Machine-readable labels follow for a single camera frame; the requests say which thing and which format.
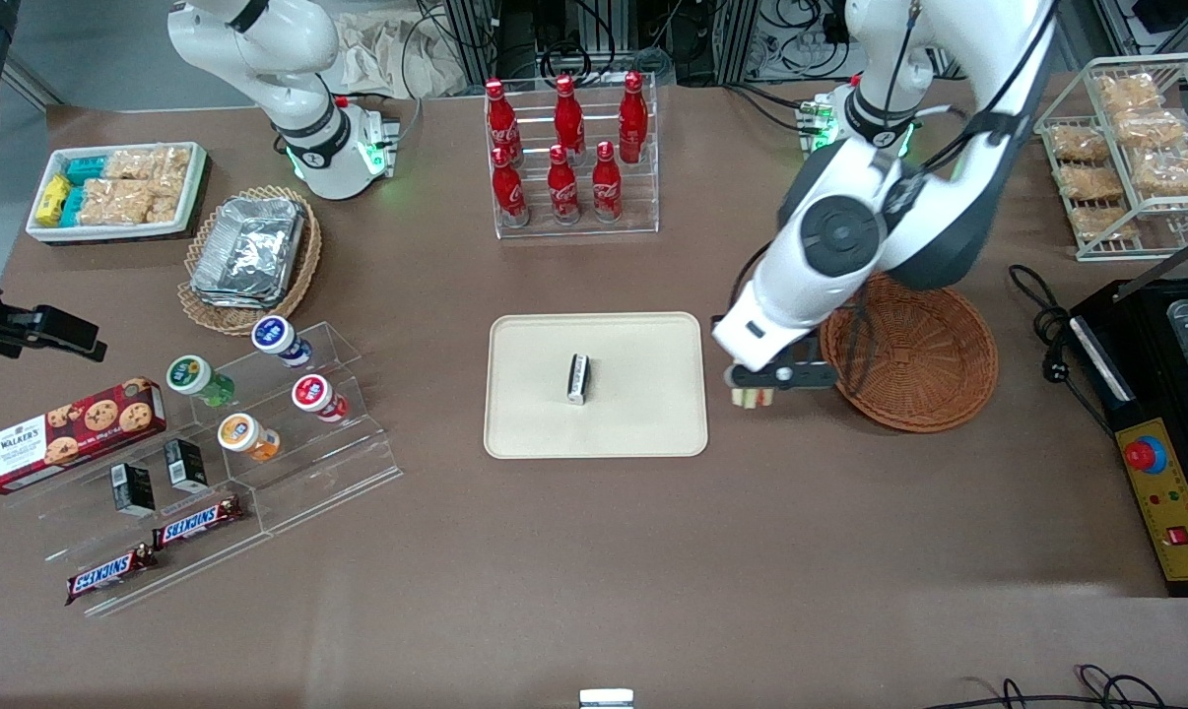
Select crumpled beige cloth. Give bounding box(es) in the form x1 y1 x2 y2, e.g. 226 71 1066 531
330 8 469 100

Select black appliance base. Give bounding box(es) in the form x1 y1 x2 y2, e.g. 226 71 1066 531
1069 279 1188 426

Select clear acrylic bottle rack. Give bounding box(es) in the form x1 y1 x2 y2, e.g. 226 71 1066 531
484 73 661 240

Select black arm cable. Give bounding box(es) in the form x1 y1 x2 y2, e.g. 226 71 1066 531
855 0 1058 188

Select Snickers chocolate bar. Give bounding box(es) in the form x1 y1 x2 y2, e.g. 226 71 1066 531
151 495 246 550
65 545 159 607

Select black cables at table edge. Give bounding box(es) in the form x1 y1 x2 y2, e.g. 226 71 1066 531
924 664 1188 709

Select black equipment rack with cables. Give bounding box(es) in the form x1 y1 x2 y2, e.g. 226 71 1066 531
442 0 856 88

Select orange lid jar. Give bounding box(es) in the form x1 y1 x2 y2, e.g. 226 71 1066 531
217 413 283 463

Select red emergency stop button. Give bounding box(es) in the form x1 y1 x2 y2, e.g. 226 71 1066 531
1123 434 1169 477

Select red cola bottle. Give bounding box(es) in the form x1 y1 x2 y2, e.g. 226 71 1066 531
591 141 624 224
618 71 650 164
492 146 530 228
485 79 519 164
553 74 586 159
546 145 581 226

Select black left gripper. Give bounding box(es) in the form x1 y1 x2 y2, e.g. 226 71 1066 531
726 337 839 395

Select clear acrylic tiered stand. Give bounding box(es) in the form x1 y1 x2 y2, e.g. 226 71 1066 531
8 320 404 620

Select red lid jar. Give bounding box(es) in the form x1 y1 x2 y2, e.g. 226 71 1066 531
292 374 352 423

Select yellow control panel box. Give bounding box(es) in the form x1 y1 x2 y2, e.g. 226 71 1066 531
1115 418 1188 599

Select silver foil container stack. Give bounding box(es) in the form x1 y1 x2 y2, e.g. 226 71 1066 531
189 196 307 310

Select yellow snack packet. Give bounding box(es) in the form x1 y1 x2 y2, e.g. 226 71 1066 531
33 174 74 228

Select beige plastic tray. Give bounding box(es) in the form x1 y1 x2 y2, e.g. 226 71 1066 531
484 312 709 461

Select green lid jar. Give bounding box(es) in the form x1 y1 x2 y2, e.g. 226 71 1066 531
165 354 236 409

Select white wire rack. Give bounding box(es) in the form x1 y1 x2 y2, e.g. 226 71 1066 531
1033 53 1188 263

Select brown wicker basket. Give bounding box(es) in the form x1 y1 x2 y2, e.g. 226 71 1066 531
819 272 999 434

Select grey base connector block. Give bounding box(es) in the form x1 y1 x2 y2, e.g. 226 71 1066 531
360 106 403 180
797 93 843 159

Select light woven wicker basket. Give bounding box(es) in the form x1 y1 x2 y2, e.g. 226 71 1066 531
177 185 323 338

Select white rectangular snack tray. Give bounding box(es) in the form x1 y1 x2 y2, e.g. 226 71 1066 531
25 142 210 245

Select black power cable with plug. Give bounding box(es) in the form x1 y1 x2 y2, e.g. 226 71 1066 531
1008 263 1119 436

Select small black box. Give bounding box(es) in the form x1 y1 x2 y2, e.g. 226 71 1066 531
111 463 157 519
164 438 211 494

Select red Walkers cookie box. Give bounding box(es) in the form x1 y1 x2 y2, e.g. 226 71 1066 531
0 377 168 495

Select blue lid jar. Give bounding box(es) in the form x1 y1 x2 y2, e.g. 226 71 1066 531
251 315 313 369

